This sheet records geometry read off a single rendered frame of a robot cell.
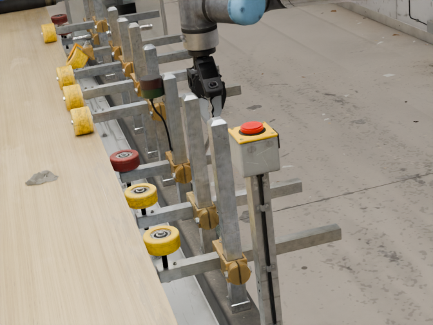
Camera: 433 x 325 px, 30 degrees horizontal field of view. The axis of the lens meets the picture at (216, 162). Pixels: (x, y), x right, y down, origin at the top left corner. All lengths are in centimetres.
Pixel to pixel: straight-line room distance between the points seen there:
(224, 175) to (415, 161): 263
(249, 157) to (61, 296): 50
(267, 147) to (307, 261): 203
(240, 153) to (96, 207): 67
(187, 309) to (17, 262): 47
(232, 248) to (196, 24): 56
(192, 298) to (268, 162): 75
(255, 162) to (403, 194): 256
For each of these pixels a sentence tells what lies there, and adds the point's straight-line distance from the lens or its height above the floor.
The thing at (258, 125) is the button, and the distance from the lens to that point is 140.
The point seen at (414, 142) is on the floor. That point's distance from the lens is 449.
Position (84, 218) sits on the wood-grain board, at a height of 90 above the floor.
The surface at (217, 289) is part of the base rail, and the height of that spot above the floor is 70.
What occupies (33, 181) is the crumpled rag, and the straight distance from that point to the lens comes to 217.
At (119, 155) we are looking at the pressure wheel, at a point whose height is 90.
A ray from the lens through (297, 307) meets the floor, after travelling 311.
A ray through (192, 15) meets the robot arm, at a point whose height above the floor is 129.
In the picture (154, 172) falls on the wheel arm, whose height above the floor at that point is 84.
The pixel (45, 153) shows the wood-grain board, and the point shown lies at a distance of 236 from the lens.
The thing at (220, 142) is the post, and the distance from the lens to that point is 166.
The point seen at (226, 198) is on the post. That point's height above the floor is 98.
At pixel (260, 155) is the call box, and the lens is 139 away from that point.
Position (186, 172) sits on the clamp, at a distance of 219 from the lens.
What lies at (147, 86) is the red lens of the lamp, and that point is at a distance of 211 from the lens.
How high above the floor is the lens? 173
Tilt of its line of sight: 23 degrees down
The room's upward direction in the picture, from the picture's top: 7 degrees counter-clockwise
